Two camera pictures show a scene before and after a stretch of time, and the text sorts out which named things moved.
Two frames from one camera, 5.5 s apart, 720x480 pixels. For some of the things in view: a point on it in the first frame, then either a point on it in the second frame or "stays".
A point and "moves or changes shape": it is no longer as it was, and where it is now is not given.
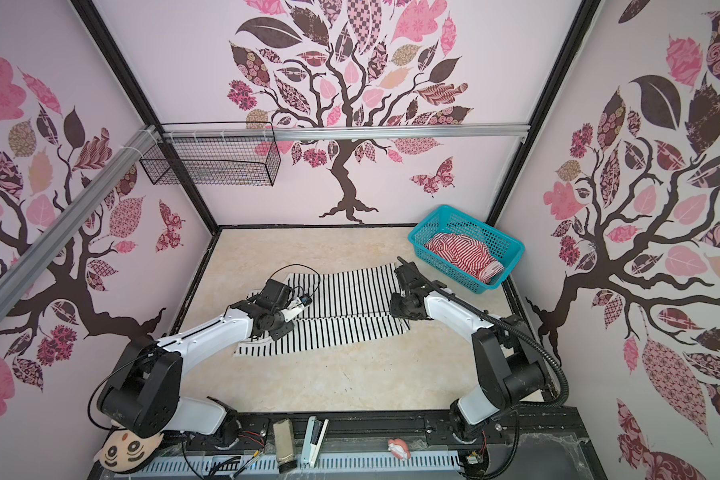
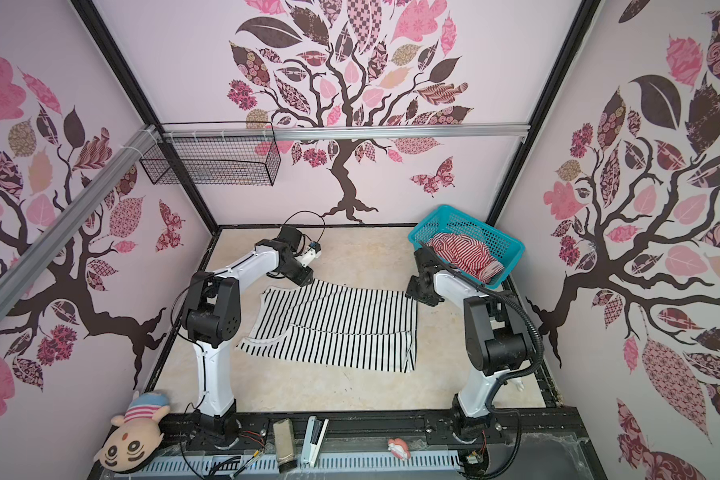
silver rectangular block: [285, 446] stays
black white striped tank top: [345, 305] moves or changes shape
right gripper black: [395, 308] → [411, 291]
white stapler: [314, 438] stays
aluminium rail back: [349, 132] stays
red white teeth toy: [399, 448] stays
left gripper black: [277, 334] → [300, 280]
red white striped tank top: [467, 255] stays
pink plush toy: [126, 454] stays
